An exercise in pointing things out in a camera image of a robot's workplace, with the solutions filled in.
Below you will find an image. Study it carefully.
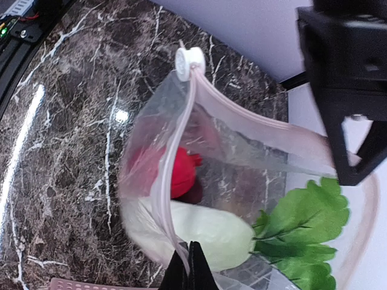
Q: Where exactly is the red toy apple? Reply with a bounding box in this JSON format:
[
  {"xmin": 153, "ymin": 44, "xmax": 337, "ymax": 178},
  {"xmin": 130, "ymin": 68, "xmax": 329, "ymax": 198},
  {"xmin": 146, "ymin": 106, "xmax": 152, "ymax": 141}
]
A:
[{"xmin": 126, "ymin": 146, "xmax": 204, "ymax": 199}]

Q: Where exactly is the white toy radish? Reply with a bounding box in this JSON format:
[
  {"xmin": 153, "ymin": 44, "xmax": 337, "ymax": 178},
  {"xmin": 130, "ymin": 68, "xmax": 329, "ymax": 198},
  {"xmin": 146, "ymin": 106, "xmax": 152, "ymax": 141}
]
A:
[{"xmin": 126, "ymin": 176, "xmax": 351, "ymax": 290}]

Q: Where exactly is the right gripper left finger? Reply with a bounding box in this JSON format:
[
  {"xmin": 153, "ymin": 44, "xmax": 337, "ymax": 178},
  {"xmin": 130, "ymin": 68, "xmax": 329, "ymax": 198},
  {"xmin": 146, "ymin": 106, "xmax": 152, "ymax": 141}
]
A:
[{"xmin": 158, "ymin": 251, "xmax": 188, "ymax": 290}]

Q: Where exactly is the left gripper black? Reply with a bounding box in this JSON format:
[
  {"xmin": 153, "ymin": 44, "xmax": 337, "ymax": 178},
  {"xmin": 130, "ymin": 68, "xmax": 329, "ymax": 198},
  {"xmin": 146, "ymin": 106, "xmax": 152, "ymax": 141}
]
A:
[{"xmin": 297, "ymin": 1, "xmax": 386, "ymax": 185}]

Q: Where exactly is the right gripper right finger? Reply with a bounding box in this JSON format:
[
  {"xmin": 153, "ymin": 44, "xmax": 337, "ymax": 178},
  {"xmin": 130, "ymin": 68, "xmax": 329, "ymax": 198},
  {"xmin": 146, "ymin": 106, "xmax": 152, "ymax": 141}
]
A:
[{"xmin": 187, "ymin": 242, "xmax": 218, "ymax": 290}]

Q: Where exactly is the pink perforated plastic basket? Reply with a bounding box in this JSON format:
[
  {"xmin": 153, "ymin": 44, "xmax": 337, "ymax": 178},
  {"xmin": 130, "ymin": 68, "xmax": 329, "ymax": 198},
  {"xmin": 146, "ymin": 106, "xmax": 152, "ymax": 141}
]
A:
[{"xmin": 49, "ymin": 278, "xmax": 150, "ymax": 290}]

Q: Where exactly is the black front rail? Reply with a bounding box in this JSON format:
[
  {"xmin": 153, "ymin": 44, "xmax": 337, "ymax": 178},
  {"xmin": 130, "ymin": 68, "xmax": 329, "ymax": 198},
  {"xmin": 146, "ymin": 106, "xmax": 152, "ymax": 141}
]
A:
[{"xmin": 1, "ymin": 0, "xmax": 74, "ymax": 115}]

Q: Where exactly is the clear zip top bag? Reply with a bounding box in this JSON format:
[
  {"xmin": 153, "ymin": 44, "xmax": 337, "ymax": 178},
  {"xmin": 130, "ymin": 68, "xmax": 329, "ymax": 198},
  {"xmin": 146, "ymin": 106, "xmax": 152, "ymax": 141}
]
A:
[{"xmin": 119, "ymin": 47, "xmax": 380, "ymax": 289}]

